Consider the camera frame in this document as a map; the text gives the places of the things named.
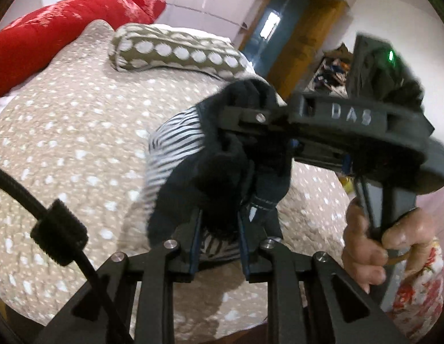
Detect person's floral sleeved forearm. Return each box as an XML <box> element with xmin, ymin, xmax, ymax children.
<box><xmin>388</xmin><ymin>238</ymin><xmax>444</xmax><ymax>341</ymax></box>

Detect yellow wooden door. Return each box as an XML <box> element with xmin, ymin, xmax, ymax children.
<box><xmin>238</xmin><ymin>0</ymin><xmax>348</xmax><ymax>101</ymax></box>

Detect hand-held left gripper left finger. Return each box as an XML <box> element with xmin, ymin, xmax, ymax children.
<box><xmin>39</xmin><ymin>208</ymin><xmax>205</xmax><ymax>344</ymax></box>

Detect striped navy pants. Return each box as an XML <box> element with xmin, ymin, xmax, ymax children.
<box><xmin>141</xmin><ymin>78</ymin><xmax>292</xmax><ymax>260</ymax></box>

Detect beige dotted quilt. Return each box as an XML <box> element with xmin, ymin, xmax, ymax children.
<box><xmin>0</xmin><ymin>19</ymin><xmax>351</xmax><ymax>334</ymax></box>

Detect red bolster pillow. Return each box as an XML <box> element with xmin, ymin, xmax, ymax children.
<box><xmin>0</xmin><ymin>0</ymin><xmax>167</xmax><ymax>100</ymax></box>

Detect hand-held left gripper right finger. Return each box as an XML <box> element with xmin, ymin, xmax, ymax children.
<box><xmin>237</xmin><ymin>212</ymin><xmax>410</xmax><ymax>344</ymax></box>

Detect white bed sheet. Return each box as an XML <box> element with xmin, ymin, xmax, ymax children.
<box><xmin>0</xmin><ymin>95</ymin><xmax>18</xmax><ymax>122</ymax></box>

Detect person's right hand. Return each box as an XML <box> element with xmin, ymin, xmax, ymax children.
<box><xmin>342</xmin><ymin>199</ymin><xmax>441</xmax><ymax>293</ymax></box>

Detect black cable with strap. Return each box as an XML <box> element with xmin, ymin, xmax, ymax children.
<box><xmin>0</xmin><ymin>165</ymin><xmax>133</xmax><ymax>344</ymax></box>

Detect olive sheep print bolster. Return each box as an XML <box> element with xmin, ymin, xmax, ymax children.
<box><xmin>108</xmin><ymin>23</ymin><xmax>255</xmax><ymax>79</ymax></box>

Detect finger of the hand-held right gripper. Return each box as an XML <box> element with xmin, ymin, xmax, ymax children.
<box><xmin>222</xmin><ymin>104</ymin><xmax>292</xmax><ymax>135</ymax></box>

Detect cluttered shelf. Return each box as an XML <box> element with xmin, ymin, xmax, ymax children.
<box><xmin>308</xmin><ymin>43</ymin><xmax>355</xmax><ymax>97</ymax></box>

